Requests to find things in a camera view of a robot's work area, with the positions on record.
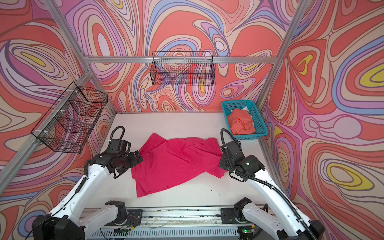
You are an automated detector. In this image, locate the black wire basket back wall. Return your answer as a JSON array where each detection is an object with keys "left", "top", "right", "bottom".
[{"left": 150, "top": 50, "right": 216, "bottom": 87}]

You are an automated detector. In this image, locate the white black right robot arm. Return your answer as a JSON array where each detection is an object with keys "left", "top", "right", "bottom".
[{"left": 219, "top": 129, "right": 325, "bottom": 240}]

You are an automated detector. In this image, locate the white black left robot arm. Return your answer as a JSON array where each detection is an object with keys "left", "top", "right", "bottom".
[{"left": 28, "top": 136, "right": 143, "bottom": 240}]

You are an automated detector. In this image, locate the aluminium horizontal back bar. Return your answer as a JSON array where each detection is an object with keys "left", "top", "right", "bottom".
[{"left": 84, "top": 56, "right": 278, "bottom": 64}]

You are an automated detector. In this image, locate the black wire basket wall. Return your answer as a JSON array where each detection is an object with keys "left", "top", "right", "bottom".
[
  {"left": 31, "top": 82, "right": 108, "bottom": 154},
  {"left": 150, "top": 50, "right": 216, "bottom": 87}
]

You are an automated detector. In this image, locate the aluminium frame corner post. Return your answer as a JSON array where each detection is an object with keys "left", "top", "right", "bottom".
[
  {"left": 44, "top": 0, "right": 118, "bottom": 115},
  {"left": 256, "top": 1, "right": 312, "bottom": 110}
]

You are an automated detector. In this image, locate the black wire basket left wall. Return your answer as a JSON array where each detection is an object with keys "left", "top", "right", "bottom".
[{"left": 31, "top": 82, "right": 108, "bottom": 154}]

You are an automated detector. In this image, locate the aluminium frame corner post right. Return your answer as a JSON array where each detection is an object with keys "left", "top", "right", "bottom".
[{"left": 256, "top": 1, "right": 312, "bottom": 110}]

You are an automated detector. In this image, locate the magenta t shirt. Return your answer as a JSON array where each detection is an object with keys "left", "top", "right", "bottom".
[{"left": 132, "top": 133, "right": 226, "bottom": 198}]

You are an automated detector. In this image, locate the aluminium left wall bar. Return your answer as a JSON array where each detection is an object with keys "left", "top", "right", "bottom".
[{"left": 1, "top": 70, "right": 91, "bottom": 194}]

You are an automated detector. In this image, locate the aluminium frame corner post left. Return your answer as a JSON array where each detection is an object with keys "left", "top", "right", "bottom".
[{"left": 44, "top": 0, "right": 118, "bottom": 115}]

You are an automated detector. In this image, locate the coral red t shirt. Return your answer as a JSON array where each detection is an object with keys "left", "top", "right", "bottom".
[{"left": 227, "top": 109, "right": 256, "bottom": 135}]

